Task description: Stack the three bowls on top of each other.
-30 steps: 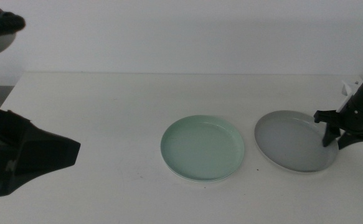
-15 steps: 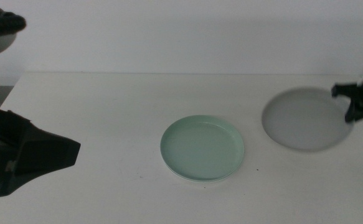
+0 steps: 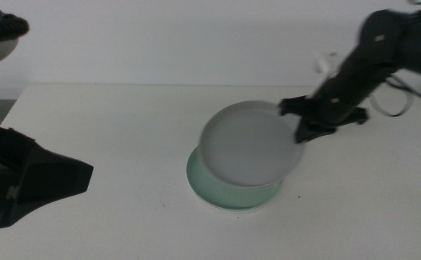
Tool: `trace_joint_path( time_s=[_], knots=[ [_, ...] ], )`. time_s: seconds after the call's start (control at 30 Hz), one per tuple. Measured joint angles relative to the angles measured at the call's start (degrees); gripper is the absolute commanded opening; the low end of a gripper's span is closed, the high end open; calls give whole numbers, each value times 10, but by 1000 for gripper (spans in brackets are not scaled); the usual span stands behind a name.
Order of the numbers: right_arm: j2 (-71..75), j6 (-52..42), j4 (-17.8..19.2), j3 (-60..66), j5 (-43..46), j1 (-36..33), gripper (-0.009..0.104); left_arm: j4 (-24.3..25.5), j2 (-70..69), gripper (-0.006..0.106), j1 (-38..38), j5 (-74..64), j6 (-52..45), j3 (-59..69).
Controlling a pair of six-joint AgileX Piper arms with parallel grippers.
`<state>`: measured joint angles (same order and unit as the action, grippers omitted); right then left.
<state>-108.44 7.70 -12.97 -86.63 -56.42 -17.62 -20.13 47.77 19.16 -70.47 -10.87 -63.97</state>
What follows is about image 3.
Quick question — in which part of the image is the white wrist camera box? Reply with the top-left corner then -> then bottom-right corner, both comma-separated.
313,51 -> 343,79

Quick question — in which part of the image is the white shallow bowl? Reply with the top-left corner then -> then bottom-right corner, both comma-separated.
191,187 -> 282,212

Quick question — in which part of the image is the grey shallow bowl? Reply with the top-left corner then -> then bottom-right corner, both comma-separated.
198,100 -> 305,188

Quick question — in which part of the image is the pale green shallow bowl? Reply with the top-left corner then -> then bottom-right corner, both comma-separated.
186,144 -> 284,212

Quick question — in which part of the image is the black braided cable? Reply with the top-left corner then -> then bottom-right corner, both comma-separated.
370,74 -> 421,118

